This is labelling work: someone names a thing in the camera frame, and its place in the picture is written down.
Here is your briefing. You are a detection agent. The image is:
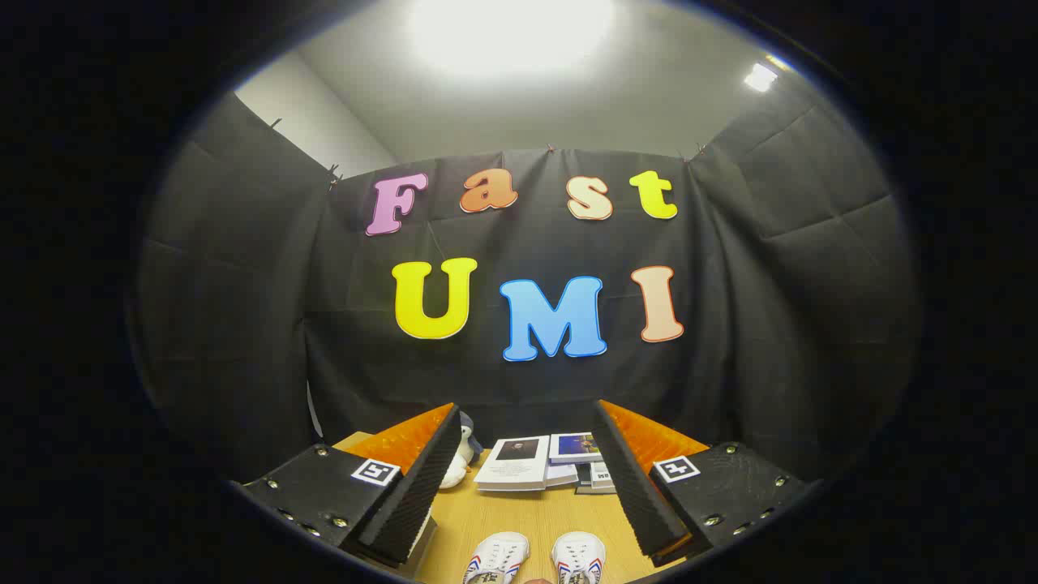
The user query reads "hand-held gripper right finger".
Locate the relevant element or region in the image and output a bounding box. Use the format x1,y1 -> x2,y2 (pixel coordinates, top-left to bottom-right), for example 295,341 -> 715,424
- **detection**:
590,398 -> 821,567

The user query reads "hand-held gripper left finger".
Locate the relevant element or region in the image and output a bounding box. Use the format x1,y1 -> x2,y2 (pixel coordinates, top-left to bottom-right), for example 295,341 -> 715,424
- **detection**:
229,402 -> 463,567

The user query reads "white striped canvas shoe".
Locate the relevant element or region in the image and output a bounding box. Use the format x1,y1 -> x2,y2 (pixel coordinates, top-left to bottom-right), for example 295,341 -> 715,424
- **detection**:
462,531 -> 530,584
551,531 -> 607,584

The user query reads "white plush toy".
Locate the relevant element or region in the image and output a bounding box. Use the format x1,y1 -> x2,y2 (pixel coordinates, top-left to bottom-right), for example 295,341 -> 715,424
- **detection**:
439,442 -> 475,489

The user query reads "dark grey book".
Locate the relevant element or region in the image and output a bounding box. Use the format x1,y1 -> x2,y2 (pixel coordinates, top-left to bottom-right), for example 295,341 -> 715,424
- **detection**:
574,464 -> 617,496

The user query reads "blue picture cover book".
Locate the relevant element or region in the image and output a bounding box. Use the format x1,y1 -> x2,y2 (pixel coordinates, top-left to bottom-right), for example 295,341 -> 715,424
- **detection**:
549,432 -> 603,465

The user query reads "white portrait cover book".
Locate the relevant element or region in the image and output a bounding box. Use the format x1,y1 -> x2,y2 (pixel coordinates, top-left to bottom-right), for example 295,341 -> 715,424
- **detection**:
474,436 -> 551,492

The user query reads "small ceiling light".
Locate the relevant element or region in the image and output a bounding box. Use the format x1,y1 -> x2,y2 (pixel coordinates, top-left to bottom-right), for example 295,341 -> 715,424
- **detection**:
744,55 -> 791,93

